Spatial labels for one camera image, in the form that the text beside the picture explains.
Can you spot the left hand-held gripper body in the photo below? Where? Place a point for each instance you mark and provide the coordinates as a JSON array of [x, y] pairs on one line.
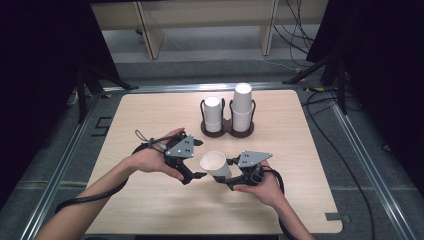
[[181, 150]]

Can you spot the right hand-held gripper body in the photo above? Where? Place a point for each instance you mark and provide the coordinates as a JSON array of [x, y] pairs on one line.
[[251, 158]]

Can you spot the white paper cup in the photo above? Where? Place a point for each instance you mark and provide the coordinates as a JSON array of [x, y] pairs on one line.
[[242, 96], [241, 121], [213, 163], [212, 113]]

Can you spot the dark brown double cup holder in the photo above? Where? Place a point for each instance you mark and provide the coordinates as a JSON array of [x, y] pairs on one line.
[[226, 128]]

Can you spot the person's left hand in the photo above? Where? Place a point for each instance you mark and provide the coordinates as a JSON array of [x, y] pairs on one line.
[[150, 160]]

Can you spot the person's right hand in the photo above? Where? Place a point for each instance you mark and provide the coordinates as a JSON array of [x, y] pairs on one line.
[[266, 193]]

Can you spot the black tape floor mark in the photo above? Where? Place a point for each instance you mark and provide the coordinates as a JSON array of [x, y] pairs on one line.
[[99, 134]]

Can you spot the yellow tape piece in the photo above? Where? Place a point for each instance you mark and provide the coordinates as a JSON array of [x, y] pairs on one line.
[[300, 71], [316, 89]]

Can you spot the grey tape patch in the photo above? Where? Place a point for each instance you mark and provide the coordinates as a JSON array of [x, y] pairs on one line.
[[334, 216]]

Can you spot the black metal stand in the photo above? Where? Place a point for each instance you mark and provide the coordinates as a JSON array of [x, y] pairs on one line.
[[81, 96], [341, 86]]

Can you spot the light wooden shelf unit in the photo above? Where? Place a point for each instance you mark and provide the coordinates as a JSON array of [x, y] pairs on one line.
[[150, 36]]

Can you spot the black curtain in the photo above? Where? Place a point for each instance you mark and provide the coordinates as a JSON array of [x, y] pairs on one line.
[[383, 66], [40, 66]]

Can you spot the aluminium floor rail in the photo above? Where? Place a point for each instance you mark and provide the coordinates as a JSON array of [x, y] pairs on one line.
[[366, 156], [200, 87], [56, 173]]

